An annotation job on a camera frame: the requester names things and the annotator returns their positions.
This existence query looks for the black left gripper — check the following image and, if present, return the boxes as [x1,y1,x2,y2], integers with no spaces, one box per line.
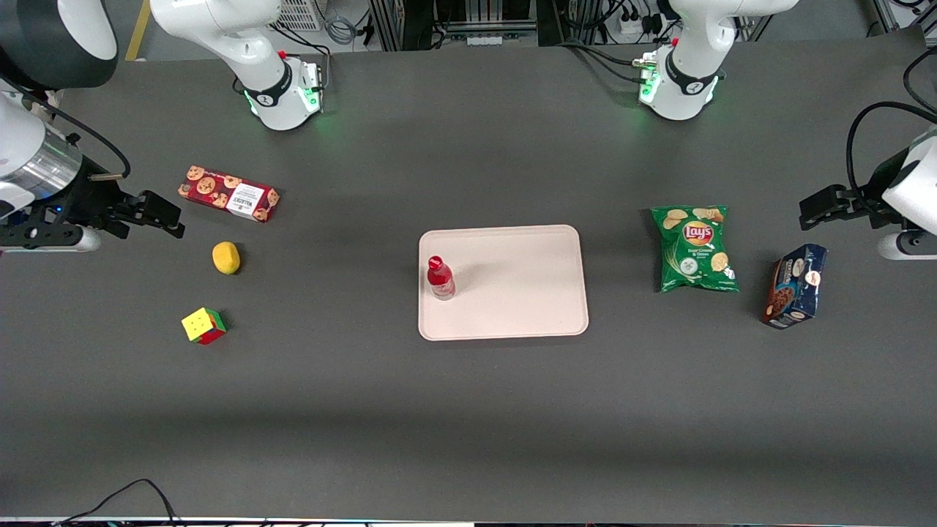
[799,176,903,232]

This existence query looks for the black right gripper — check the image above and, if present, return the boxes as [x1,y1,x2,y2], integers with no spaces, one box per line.
[59,173,186,241]

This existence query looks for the red coke bottle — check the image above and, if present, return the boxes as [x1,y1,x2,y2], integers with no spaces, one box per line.
[427,255,457,302]

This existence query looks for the beige plastic tray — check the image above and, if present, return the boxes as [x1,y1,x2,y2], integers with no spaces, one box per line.
[418,225,590,342]

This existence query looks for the red cookie box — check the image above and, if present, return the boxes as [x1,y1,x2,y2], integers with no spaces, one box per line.
[177,165,281,223]

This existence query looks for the yellow lemon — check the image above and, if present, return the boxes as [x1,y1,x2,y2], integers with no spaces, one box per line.
[212,241,242,276]

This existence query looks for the blue cookie box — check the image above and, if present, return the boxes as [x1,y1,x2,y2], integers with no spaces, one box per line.
[761,243,829,330]

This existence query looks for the colourful puzzle cube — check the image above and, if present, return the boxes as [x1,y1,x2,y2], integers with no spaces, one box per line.
[181,307,228,346]

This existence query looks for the green chips bag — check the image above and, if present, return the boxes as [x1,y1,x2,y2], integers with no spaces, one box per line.
[651,205,740,294]

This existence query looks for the yellow floor tape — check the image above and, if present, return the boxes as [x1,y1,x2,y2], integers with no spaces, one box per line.
[124,0,152,62]

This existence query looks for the white perforated box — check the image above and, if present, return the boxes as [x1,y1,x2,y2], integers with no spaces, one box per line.
[272,0,324,32]

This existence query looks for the white power strip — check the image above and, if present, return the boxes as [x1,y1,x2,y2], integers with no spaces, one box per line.
[619,10,664,37]

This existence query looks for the black metal equipment rack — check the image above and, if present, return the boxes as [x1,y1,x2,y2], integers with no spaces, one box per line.
[368,0,559,52]

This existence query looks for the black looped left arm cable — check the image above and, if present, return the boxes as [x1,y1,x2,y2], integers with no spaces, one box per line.
[846,101,937,214]

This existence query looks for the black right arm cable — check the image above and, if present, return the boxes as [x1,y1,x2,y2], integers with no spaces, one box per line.
[0,73,132,182]

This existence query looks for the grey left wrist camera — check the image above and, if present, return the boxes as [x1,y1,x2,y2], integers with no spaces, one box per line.
[878,230,937,261]

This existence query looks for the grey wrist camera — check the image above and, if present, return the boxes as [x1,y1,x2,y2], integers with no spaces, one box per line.
[0,223,102,254]
[878,230,937,261]

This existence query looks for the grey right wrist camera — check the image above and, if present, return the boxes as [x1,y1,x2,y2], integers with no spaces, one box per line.
[0,223,102,254]

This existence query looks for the black curved cable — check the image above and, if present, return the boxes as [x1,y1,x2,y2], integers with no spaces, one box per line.
[903,47,937,115]

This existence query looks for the grey coiled cable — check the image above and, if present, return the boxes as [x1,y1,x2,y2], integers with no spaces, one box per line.
[323,10,361,46]

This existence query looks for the black left arm base cables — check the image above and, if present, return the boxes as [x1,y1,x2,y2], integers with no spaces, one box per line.
[560,40,660,85]

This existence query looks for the thin black table edge cable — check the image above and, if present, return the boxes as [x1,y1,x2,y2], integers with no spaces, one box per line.
[53,479,181,527]

